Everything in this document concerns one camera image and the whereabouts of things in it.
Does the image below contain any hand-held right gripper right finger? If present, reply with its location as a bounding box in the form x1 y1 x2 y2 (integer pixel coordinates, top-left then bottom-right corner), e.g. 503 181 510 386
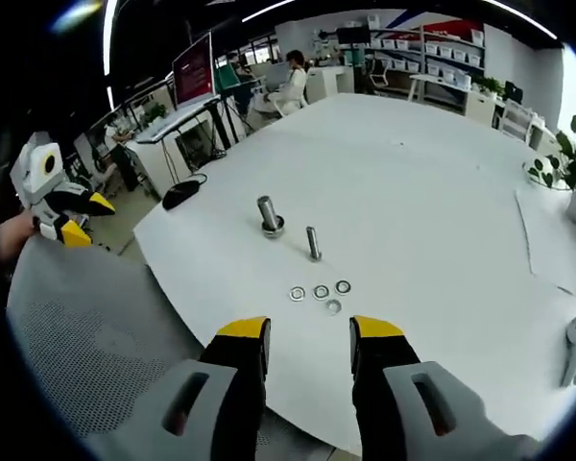
348 314 541 461

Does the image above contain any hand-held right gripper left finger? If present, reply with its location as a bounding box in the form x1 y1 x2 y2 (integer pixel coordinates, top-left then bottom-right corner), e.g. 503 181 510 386
90 315 273 461

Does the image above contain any small threaded steel stud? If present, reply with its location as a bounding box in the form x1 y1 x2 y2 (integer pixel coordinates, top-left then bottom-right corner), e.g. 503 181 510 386
305 225 324 263

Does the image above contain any large threaded steel stud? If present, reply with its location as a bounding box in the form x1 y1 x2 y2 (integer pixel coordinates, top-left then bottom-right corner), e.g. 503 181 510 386
255 195 288 240

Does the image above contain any person's left hand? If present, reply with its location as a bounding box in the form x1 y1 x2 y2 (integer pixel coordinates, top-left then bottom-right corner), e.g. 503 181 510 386
0 210 42 263

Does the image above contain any grey mesh chair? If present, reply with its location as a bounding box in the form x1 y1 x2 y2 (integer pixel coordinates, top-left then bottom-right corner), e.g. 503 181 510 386
7 237 225 461

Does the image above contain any black computer mouse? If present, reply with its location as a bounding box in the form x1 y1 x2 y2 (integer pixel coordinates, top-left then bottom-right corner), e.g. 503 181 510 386
161 180 201 211

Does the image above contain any white laptop with red screen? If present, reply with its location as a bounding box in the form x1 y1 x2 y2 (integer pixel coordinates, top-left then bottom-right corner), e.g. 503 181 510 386
133 31 223 144

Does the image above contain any white paper sheet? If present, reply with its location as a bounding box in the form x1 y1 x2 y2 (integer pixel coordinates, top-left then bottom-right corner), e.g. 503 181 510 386
515 184 576 295

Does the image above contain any white office chair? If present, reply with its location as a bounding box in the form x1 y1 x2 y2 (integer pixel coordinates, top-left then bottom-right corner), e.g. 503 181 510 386
496 98 535 143

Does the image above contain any black background monitor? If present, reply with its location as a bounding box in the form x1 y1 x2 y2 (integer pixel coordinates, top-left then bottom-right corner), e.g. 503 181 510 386
335 26 372 45

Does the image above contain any small background plant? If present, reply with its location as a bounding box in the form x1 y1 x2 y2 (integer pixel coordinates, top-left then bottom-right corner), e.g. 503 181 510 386
472 76 506 96

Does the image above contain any white storage shelf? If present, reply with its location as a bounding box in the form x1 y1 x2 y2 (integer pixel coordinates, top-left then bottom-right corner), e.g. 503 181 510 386
368 13 487 85

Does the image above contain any row of white storage bins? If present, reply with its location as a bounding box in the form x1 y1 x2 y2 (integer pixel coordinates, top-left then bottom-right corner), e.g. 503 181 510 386
372 16 485 81

